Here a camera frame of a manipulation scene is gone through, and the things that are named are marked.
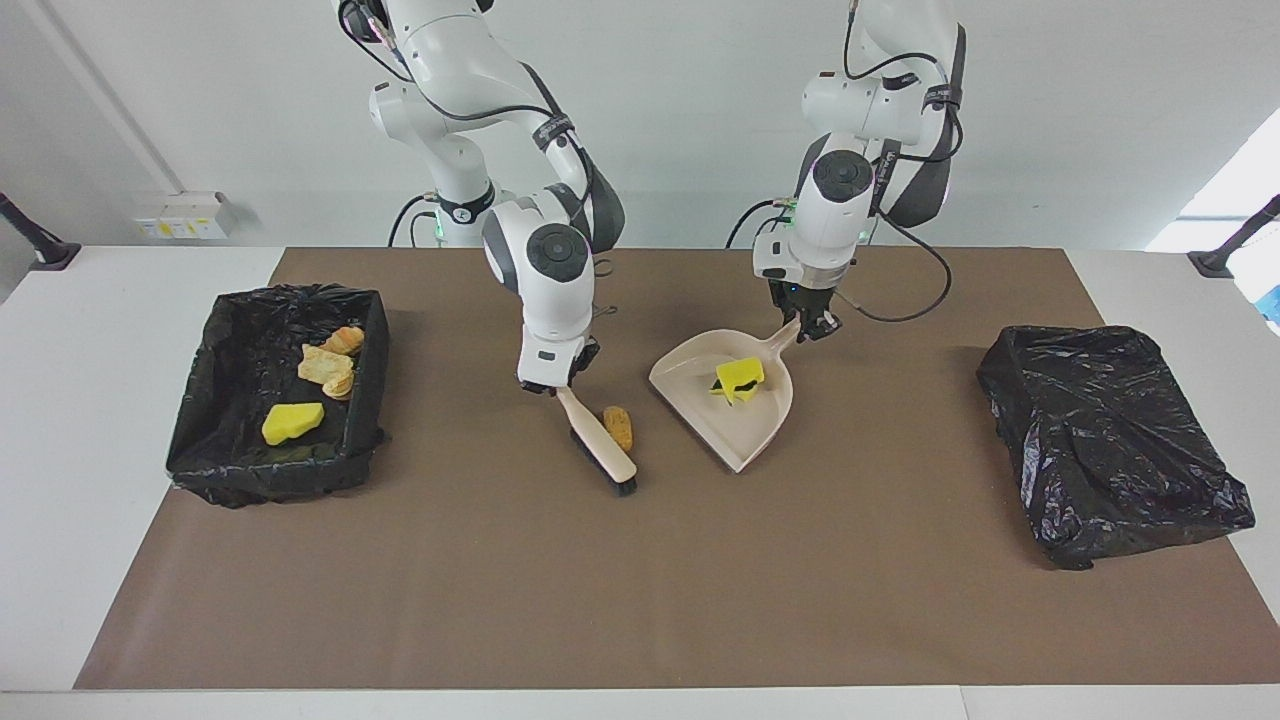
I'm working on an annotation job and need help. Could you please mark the yellow notched sponge piece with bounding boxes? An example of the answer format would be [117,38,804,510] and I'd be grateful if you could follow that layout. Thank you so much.
[716,356,768,393]

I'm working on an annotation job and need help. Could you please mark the beige hand brush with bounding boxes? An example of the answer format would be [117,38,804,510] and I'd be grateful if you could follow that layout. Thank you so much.
[555,385,640,498]

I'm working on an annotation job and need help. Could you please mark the beige plastic dustpan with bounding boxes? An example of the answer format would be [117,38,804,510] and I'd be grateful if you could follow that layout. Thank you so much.
[648,318,802,475]

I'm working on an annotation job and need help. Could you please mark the yellow sponge chunk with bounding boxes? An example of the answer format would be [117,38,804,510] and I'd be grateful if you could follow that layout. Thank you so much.
[261,402,326,447]

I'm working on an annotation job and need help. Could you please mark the black bag covered bin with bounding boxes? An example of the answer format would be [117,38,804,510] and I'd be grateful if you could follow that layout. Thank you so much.
[976,324,1257,572]

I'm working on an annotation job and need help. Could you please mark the black bag lined open bin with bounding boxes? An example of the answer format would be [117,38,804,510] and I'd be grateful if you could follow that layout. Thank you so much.
[165,283,391,509]

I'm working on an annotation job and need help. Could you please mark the brown table mat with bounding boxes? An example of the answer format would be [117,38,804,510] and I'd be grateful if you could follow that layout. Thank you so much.
[73,247,1280,691]

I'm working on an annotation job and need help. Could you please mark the black clamp stand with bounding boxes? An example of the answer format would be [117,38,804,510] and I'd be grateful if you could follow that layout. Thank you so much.
[1187,194,1280,280]
[0,190,82,272]

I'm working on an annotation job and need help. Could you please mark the black base cable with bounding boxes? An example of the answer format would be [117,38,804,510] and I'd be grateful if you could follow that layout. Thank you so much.
[388,193,441,248]
[725,195,801,249]

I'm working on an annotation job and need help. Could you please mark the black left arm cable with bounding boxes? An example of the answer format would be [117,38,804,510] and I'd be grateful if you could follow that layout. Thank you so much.
[838,0,969,324]

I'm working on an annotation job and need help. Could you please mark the white wall cable duct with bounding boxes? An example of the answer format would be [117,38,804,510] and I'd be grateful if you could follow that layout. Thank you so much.
[35,0,191,198]

